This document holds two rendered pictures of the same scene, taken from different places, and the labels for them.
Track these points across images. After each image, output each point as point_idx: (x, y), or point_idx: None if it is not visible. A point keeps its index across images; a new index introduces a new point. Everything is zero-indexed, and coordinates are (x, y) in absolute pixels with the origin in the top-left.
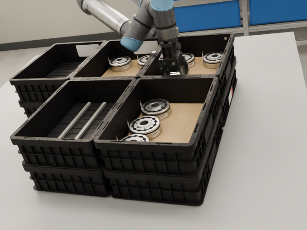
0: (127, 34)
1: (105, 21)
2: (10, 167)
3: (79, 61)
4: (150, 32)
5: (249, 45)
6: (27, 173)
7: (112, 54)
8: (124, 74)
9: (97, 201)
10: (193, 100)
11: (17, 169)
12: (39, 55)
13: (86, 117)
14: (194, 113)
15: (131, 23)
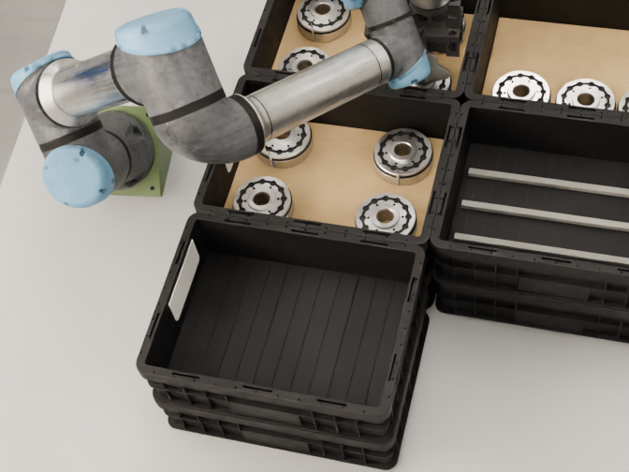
0: (416, 52)
1: (343, 95)
2: (581, 440)
3: (179, 332)
4: (116, 143)
5: (126, 11)
6: (607, 389)
7: None
8: (316, 192)
9: None
10: (490, 45)
11: (591, 418)
12: (226, 383)
13: (510, 232)
14: (530, 46)
15: (397, 33)
